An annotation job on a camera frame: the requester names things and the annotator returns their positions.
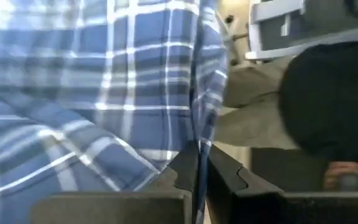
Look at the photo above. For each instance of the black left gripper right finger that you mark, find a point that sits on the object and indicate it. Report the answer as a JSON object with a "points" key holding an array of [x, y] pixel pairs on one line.
{"points": [[291, 208]]}

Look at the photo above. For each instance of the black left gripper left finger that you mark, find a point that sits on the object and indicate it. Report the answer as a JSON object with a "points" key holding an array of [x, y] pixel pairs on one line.
{"points": [[110, 208]]}

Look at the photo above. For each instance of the blue plaid garment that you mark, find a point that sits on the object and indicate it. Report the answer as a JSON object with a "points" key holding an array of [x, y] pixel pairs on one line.
{"points": [[89, 93]]}

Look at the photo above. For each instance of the person's hand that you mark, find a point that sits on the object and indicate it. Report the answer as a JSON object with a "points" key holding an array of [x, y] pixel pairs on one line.
{"points": [[337, 174]]}

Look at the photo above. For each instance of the person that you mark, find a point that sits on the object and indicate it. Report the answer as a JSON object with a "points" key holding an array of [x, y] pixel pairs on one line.
{"points": [[331, 99]]}

